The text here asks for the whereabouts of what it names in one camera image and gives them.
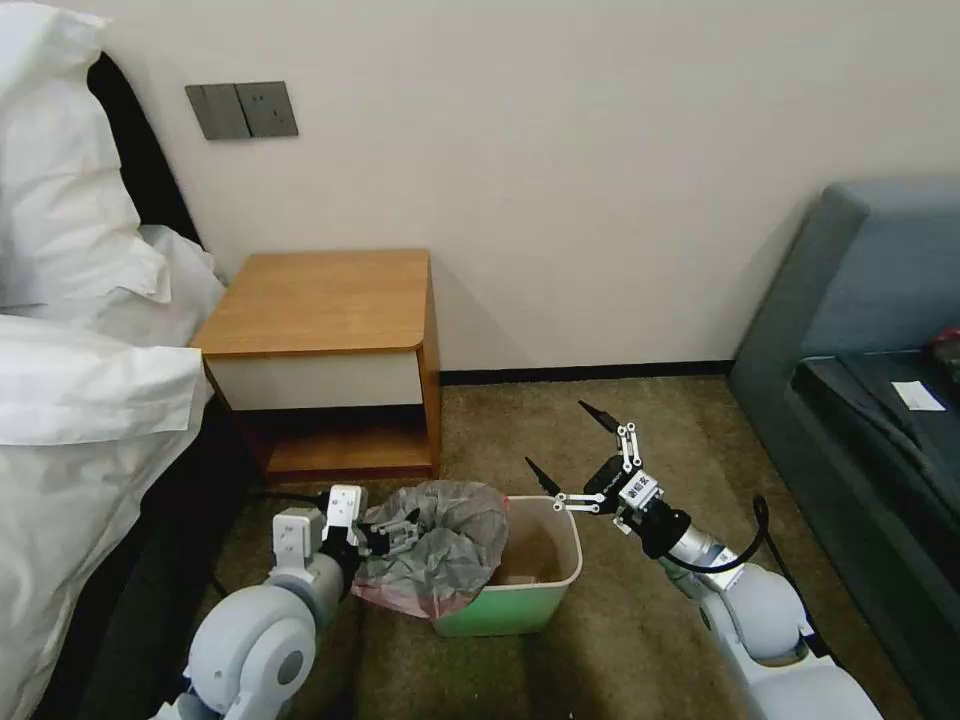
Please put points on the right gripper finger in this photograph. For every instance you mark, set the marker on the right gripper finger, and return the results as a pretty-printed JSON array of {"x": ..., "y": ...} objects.
[
  {"x": 577, "y": 501},
  {"x": 630, "y": 446}
]

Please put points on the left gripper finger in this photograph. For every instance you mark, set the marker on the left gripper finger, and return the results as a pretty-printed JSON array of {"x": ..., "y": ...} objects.
[
  {"x": 386, "y": 546},
  {"x": 396, "y": 528}
]

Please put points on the grey translucent garbage bag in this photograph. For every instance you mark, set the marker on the grey translucent garbage bag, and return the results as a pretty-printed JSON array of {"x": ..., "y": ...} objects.
[{"x": 450, "y": 536}]

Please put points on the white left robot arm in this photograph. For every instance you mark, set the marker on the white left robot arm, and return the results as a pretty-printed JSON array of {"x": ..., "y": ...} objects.
[{"x": 247, "y": 630}]

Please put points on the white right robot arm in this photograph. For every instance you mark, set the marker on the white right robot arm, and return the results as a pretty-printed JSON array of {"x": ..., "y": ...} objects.
[{"x": 757, "y": 607}]

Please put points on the white green trash can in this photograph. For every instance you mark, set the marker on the white green trash can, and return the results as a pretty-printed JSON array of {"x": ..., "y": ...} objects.
[{"x": 517, "y": 607}]

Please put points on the black baseboard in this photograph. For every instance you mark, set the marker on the black baseboard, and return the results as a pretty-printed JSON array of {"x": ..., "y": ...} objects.
[{"x": 585, "y": 373}]

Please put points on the dark bed base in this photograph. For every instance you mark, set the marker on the dark bed base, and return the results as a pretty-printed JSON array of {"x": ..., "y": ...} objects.
[{"x": 150, "y": 570}]

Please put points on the blue grey sofa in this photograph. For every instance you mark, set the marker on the blue grey sofa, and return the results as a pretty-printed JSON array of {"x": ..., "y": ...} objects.
[{"x": 810, "y": 300}]

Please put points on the dark sofa seat cushion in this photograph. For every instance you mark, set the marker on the dark sofa seat cushion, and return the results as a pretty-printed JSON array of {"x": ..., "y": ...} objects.
[{"x": 885, "y": 465}]

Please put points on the wooden nightstand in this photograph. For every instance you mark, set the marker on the wooden nightstand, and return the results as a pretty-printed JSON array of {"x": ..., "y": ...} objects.
[{"x": 322, "y": 300}]

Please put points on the white paper card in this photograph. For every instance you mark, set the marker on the white paper card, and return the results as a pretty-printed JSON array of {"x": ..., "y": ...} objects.
[{"x": 918, "y": 396}]

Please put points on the white duvet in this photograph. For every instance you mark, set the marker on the white duvet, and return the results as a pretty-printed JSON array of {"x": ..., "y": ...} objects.
[{"x": 75, "y": 420}]

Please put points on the dark red object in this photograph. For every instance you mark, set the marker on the dark red object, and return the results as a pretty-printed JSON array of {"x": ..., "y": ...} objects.
[{"x": 943, "y": 341}]

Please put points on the black headboard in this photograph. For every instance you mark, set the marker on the black headboard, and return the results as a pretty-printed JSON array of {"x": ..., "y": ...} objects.
[{"x": 142, "y": 142}]

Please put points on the white pillow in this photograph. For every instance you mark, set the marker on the white pillow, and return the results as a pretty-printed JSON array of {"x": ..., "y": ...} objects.
[{"x": 60, "y": 172}]

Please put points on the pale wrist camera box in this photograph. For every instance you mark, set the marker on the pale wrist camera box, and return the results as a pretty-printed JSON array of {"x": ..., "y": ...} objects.
[
  {"x": 346, "y": 511},
  {"x": 643, "y": 492}
]

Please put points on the grey wall socket panel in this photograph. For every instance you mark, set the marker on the grey wall socket panel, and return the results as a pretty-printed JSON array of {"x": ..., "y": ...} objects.
[{"x": 268, "y": 108}]

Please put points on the grey wall switch panel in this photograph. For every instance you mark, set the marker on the grey wall switch panel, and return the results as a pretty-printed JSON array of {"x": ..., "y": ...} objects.
[{"x": 214, "y": 111}]

